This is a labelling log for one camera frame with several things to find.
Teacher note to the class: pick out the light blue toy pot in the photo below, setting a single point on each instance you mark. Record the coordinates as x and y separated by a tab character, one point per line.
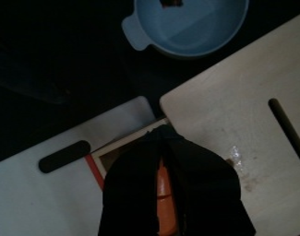
190	30

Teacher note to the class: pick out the orange toy carrot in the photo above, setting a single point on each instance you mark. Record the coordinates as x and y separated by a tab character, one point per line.
166	202

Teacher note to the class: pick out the white plastic cutting board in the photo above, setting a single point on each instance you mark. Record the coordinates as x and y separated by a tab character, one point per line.
41	196

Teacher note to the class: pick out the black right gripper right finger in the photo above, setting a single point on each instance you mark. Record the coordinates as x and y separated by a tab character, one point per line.
210	196

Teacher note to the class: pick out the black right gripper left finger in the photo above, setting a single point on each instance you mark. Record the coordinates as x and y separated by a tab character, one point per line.
132	184

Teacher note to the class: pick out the small dark brown toy food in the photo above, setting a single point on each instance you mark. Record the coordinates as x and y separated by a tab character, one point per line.
171	2

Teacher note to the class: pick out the clear tape scrap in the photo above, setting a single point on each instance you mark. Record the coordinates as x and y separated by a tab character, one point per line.
237	156

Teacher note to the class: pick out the beige wooden cutting board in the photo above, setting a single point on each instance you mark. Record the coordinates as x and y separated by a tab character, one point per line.
222	101

